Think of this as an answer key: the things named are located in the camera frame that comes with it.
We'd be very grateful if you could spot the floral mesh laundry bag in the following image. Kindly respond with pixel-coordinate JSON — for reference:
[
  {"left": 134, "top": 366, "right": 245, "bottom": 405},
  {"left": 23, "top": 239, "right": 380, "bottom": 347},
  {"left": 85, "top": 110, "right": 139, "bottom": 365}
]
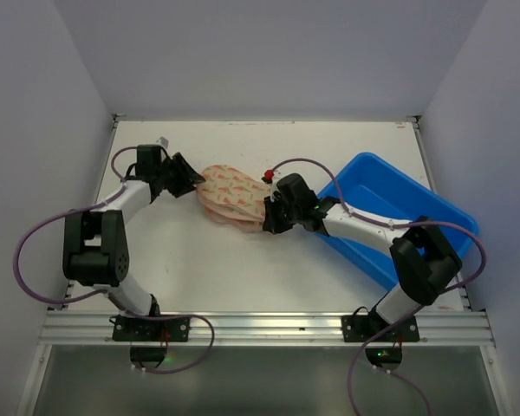
[{"left": 196, "top": 165, "right": 270, "bottom": 232}]

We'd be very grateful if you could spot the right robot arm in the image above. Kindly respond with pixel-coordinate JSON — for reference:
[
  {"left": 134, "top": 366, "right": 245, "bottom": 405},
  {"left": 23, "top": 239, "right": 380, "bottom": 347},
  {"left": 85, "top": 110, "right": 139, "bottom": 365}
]
[{"left": 263, "top": 170, "right": 462, "bottom": 332}]

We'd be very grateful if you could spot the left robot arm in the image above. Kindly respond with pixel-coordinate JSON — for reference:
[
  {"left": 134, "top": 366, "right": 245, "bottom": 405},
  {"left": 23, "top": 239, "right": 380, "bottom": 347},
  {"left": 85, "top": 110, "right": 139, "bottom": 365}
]
[{"left": 62, "top": 144, "right": 205, "bottom": 319}]

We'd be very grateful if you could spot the blue plastic bin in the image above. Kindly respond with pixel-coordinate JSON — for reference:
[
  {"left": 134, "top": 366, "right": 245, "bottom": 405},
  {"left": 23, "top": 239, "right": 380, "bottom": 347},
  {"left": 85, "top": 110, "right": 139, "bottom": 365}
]
[{"left": 322, "top": 153, "right": 478, "bottom": 290}]

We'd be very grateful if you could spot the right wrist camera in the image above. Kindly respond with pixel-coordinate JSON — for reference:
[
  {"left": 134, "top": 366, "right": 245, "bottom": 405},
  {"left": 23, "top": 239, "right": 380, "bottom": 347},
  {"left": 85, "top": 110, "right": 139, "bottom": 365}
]
[{"left": 262, "top": 169, "right": 284, "bottom": 201}]

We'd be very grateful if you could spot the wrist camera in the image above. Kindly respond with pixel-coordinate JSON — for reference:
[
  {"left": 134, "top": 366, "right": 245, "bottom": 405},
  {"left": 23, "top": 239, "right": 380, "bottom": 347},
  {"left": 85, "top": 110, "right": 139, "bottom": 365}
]
[
  {"left": 262, "top": 169, "right": 284, "bottom": 201},
  {"left": 156, "top": 137, "right": 169, "bottom": 149}
]

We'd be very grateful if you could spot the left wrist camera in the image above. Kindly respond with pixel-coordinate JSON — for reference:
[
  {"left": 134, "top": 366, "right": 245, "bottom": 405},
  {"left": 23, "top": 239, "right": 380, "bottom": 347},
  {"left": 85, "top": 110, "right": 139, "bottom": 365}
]
[{"left": 156, "top": 137, "right": 169, "bottom": 149}]

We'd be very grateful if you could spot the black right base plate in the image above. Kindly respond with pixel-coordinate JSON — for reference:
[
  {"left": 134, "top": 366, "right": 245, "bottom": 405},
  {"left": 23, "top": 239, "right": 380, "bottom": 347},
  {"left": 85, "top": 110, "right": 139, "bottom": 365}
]
[{"left": 341, "top": 307, "right": 420, "bottom": 343}]

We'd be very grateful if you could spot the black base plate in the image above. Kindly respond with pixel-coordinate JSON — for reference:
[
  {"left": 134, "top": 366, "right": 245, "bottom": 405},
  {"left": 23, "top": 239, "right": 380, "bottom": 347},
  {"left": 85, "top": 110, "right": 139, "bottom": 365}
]
[
  {"left": 341, "top": 307, "right": 420, "bottom": 343},
  {"left": 109, "top": 315, "right": 191, "bottom": 343}
]

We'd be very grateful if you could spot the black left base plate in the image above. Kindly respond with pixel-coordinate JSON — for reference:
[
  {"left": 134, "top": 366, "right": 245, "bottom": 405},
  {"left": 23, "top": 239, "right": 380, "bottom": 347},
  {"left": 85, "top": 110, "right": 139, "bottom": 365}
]
[{"left": 109, "top": 315, "right": 191, "bottom": 343}]

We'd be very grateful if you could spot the aluminium front rail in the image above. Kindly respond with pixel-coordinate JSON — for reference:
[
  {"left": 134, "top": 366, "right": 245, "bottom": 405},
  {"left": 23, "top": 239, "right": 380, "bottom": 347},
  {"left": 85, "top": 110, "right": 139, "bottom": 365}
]
[{"left": 38, "top": 310, "right": 494, "bottom": 347}]

